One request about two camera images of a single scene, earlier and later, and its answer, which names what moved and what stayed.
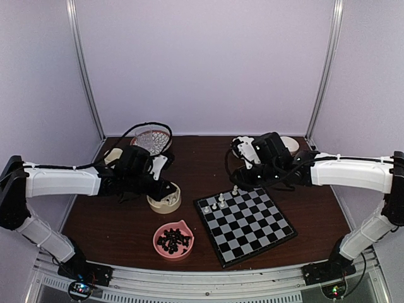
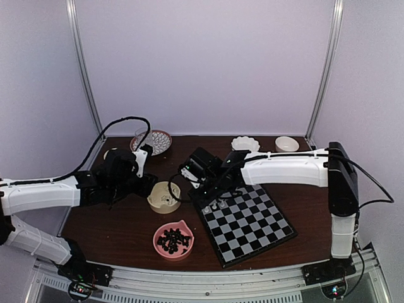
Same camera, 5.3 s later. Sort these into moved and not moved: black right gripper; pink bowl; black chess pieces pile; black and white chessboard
Moved: black right gripper
Not moved: black and white chessboard; pink bowl; black chess pieces pile
